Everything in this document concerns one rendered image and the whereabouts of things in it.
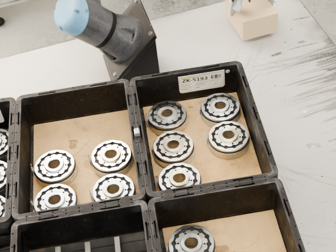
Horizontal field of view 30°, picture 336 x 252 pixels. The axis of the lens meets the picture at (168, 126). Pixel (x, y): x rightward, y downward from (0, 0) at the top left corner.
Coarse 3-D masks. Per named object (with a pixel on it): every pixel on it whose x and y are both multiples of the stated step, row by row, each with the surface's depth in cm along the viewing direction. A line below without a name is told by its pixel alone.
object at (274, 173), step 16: (224, 64) 165; (240, 64) 165; (256, 112) 153; (144, 144) 149; (144, 160) 145; (272, 160) 142; (144, 176) 142; (256, 176) 139; (272, 176) 139; (160, 192) 139; (176, 192) 138
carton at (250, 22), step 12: (228, 0) 207; (252, 0) 206; (264, 0) 205; (228, 12) 211; (240, 12) 202; (252, 12) 201; (264, 12) 201; (276, 12) 200; (240, 24) 201; (252, 24) 200; (264, 24) 202; (276, 24) 203; (240, 36) 205; (252, 36) 204
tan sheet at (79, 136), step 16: (112, 112) 171; (48, 128) 169; (64, 128) 168; (80, 128) 168; (96, 128) 167; (112, 128) 167; (128, 128) 166; (48, 144) 165; (64, 144) 164; (80, 144) 164; (96, 144) 164; (128, 144) 163; (80, 160) 160; (80, 176) 157; (96, 176) 156; (128, 176) 155; (80, 192) 153
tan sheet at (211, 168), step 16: (144, 112) 170; (192, 112) 168; (240, 112) 167; (192, 128) 164; (208, 128) 164; (192, 160) 157; (208, 160) 157; (224, 160) 156; (240, 160) 156; (256, 160) 155; (208, 176) 153; (224, 176) 153; (240, 176) 152
